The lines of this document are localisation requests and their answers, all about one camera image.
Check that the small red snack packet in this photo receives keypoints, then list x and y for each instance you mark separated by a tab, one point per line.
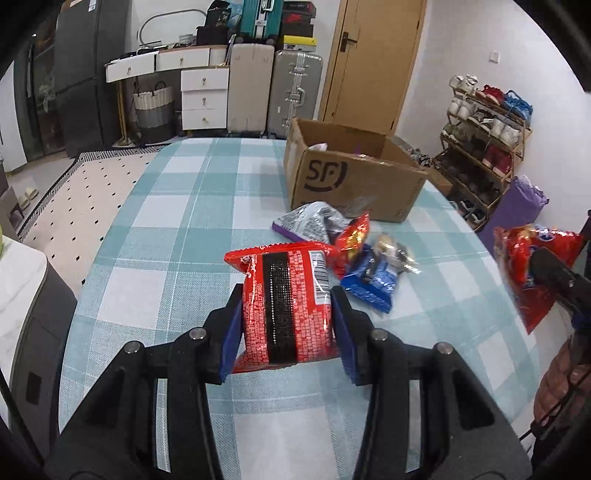
349	244

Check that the clear candy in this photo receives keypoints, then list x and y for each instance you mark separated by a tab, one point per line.
397	255

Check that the shoe rack with shoes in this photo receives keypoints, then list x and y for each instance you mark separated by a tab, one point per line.
483	145

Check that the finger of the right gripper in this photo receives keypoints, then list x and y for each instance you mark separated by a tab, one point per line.
571	288

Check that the teal suitcase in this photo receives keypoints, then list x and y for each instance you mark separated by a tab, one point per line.
261	20

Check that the white drawer desk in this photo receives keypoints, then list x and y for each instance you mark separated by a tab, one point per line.
199	77

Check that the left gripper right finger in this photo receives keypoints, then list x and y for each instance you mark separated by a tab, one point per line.
429	415

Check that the stacked shoe boxes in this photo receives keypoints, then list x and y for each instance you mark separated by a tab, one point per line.
297	26

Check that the woven laundry basket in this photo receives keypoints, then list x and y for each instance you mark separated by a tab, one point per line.
154	111

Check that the purple silver snack bag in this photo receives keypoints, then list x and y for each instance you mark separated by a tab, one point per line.
316	221

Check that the beige suitcase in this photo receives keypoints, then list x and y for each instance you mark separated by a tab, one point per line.
250	69

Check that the black refrigerator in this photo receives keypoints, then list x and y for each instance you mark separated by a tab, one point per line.
88	35

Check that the grey white side cabinet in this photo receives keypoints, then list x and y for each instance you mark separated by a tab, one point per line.
37	308

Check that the red noodle snack packet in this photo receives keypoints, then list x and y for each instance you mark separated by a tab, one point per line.
286	305

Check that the silver suitcase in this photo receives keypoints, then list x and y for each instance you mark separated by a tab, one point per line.
293	91

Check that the large red chip bag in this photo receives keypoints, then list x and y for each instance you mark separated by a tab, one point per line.
514	249

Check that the dotted beige rug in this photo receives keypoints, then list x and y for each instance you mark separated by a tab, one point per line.
72	220

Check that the wooden door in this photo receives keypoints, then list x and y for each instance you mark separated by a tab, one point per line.
371	63

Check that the SF cardboard box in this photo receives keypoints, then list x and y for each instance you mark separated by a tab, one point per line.
352	170

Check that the blue cookie packet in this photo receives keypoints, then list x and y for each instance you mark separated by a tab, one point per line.
371	280

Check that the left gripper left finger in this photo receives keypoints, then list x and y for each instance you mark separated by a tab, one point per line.
147	415

